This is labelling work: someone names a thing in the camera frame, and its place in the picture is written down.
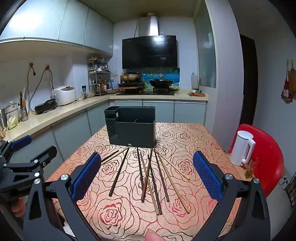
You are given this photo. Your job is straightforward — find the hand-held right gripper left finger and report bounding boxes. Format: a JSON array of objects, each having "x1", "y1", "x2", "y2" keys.
[{"x1": 23, "y1": 152, "x2": 102, "y2": 241}]

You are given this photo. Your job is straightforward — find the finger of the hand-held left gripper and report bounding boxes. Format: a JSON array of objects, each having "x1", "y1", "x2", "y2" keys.
[
  {"x1": 2, "y1": 146, "x2": 57, "y2": 181},
  {"x1": 0, "y1": 135, "x2": 32, "y2": 164}
]

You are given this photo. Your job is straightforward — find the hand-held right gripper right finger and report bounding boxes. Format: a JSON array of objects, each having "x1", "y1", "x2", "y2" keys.
[{"x1": 192, "y1": 151, "x2": 271, "y2": 241}]

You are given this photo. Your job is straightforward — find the light wooden chopstick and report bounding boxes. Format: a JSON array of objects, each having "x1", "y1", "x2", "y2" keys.
[
  {"x1": 157, "y1": 152, "x2": 190, "y2": 215},
  {"x1": 101, "y1": 150, "x2": 119, "y2": 163},
  {"x1": 101, "y1": 146, "x2": 131, "y2": 166},
  {"x1": 154, "y1": 147, "x2": 190, "y2": 181},
  {"x1": 139, "y1": 152, "x2": 162, "y2": 215}
]

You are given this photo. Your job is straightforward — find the dark wooden chopstick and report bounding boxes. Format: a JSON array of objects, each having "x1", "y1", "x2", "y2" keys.
[
  {"x1": 141, "y1": 148, "x2": 154, "y2": 202},
  {"x1": 109, "y1": 148, "x2": 130, "y2": 197},
  {"x1": 136, "y1": 147, "x2": 145, "y2": 187},
  {"x1": 147, "y1": 154, "x2": 162, "y2": 214},
  {"x1": 154, "y1": 151, "x2": 170, "y2": 202}
]

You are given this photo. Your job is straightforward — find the dark grey utensil holder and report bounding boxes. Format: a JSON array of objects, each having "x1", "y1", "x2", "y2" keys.
[{"x1": 104, "y1": 106, "x2": 156, "y2": 149}]

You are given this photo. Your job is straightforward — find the person's left hand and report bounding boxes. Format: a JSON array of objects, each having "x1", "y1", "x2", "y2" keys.
[{"x1": 11, "y1": 197, "x2": 26, "y2": 217}]

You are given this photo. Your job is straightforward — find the person's right hand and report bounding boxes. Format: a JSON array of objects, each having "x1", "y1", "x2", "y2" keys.
[{"x1": 146, "y1": 228, "x2": 167, "y2": 241}]

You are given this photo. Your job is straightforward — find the napa cabbage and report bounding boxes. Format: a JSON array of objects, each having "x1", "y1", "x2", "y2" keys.
[{"x1": 6, "y1": 116, "x2": 19, "y2": 131}]

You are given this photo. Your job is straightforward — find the metal utensil cup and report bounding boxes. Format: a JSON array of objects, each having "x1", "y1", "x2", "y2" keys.
[{"x1": 19, "y1": 88, "x2": 30, "y2": 122}]

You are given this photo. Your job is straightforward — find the black countertop appliance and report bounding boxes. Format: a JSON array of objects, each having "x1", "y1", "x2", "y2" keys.
[{"x1": 34, "y1": 98, "x2": 57, "y2": 115}]

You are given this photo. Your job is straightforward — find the white electric kettle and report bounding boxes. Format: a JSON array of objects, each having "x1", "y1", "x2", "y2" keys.
[{"x1": 230, "y1": 130, "x2": 256, "y2": 166}]

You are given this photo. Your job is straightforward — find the orange rose tablecloth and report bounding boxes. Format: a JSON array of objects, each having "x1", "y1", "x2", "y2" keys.
[{"x1": 44, "y1": 122, "x2": 243, "y2": 241}]

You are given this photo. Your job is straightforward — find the white rice cooker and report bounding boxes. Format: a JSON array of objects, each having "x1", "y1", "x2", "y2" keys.
[{"x1": 53, "y1": 86, "x2": 77, "y2": 107}]

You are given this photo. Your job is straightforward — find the red plastic stool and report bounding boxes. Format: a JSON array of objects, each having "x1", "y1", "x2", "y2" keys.
[{"x1": 227, "y1": 124, "x2": 285, "y2": 199}]

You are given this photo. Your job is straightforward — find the grey base cabinet unit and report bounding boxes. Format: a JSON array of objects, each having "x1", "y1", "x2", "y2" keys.
[{"x1": 7, "y1": 100, "x2": 207, "y2": 183}]

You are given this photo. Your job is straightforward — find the metal spice rack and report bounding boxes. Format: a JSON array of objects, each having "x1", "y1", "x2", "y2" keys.
[{"x1": 87, "y1": 56, "x2": 111, "y2": 96}]

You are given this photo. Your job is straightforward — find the white plastic bottle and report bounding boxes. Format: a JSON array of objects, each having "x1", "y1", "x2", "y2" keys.
[{"x1": 191, "y1": 72, "x2": 199, "y2": 90}]

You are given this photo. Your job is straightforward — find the black induction cooker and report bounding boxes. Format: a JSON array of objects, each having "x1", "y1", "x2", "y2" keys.
[{"x1": 117, "y1": 82, "x2": 143, "y2": 94}]

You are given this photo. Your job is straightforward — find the black wok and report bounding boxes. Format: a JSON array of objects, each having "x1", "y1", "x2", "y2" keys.
[{"x1": 149, "y1": 79, "x2": 174, "y2": 89}]

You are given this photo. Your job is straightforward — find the black gas stove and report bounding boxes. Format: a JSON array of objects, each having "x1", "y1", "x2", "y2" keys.
[{"x1": 116, "y1": 89, "x2": 175, "y2": 96}]

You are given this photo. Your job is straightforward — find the dark door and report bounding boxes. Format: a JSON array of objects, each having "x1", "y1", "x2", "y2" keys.
[{"x1": 239, "y1": 34, "x2": 259, "y2": 127}]

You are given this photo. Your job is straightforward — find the brass-coloured pot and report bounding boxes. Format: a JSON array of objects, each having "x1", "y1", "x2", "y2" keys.
[{"x1": 120, "y1": 72, "x2": 142, "y2": 83}]

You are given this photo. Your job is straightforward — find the red patterned hanging mitt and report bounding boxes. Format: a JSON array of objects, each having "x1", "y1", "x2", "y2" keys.
[{"x1": 281, "y1": 70, "x2": 294, "y2": 104}]

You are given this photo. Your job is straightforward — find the frosted glass window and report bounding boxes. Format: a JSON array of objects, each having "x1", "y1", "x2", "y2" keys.
[{"x1": 195, "y1": 0, "x2": 217, "y2": 89}]

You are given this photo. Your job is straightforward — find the black range hood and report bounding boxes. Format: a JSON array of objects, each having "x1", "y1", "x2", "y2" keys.
[{"x1": 122, "y1": 13, "x2": 178, "y2": 69}]

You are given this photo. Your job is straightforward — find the black power cable with plug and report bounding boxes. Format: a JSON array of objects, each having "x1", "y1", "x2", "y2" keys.
[{"x1": 26, "y1": 66, "x2": 38, "y2": 112}]

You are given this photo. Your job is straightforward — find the grey wall cabinet unit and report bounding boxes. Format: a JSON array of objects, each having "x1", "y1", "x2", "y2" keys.
[{"x1": 0, "y1": 0, "x2": 114, "y2": 59}]

